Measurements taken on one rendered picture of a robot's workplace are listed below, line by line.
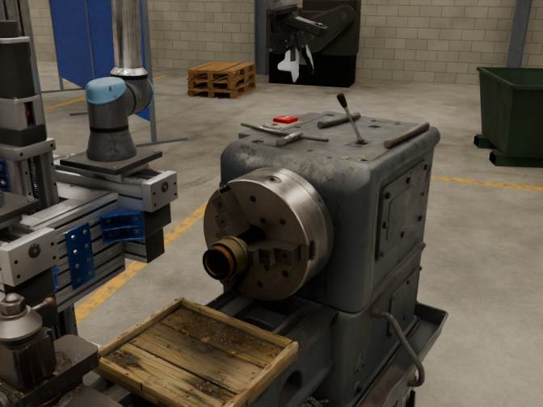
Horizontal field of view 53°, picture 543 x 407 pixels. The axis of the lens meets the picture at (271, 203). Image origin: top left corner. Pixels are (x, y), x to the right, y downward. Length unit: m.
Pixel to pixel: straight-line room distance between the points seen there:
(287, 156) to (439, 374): 1.61
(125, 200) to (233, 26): 10.51
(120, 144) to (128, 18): 0.38
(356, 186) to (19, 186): 0.91
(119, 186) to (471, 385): 1.80
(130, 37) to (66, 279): 0.75
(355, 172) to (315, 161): 0.12
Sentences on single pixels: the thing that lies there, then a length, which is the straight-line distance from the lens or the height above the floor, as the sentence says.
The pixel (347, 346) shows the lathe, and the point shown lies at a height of 0.77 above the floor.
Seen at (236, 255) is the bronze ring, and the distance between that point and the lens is 1.23.
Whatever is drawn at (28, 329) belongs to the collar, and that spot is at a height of 1.13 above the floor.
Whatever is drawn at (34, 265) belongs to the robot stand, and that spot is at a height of 1.05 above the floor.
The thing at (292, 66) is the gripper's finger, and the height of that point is 1.45.
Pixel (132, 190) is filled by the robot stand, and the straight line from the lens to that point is 1.70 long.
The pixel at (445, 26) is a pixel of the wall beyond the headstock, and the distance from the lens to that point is 11.25.
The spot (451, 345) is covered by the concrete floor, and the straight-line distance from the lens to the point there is 2.98.
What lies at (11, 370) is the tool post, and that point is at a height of 1.06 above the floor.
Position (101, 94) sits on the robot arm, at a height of 1.36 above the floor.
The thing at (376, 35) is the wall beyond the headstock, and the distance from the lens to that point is 11.36.
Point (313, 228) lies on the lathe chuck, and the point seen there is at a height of 1.14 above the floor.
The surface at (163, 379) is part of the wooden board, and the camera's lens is 1.24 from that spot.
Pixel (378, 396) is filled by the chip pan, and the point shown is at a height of 0.54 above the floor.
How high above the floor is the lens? 1.65
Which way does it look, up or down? 21 degrees down
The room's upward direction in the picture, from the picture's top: 1 degrees clockwise
